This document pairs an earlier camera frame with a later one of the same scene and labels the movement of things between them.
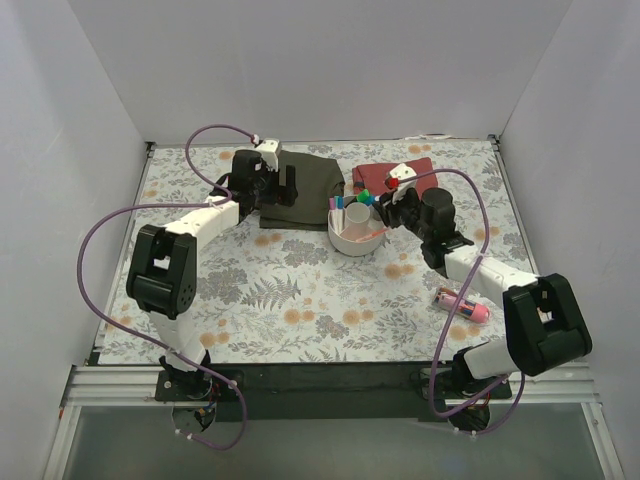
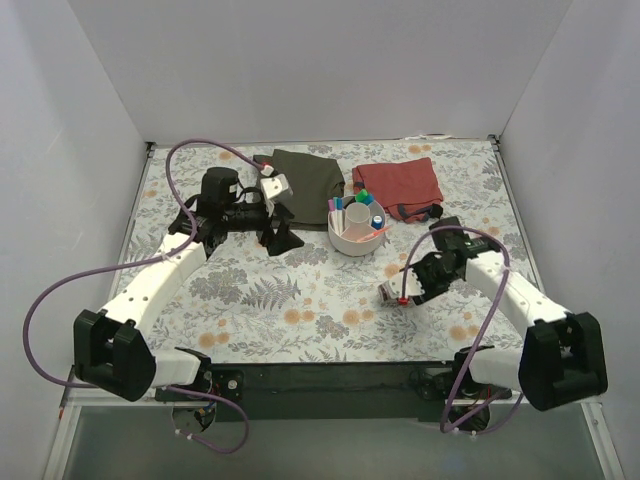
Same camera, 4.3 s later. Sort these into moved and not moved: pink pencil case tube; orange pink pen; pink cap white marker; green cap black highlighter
Moved: pink pencil case tube
Not moved: green cap black highlighter; orange pink pen; pink cap white marker
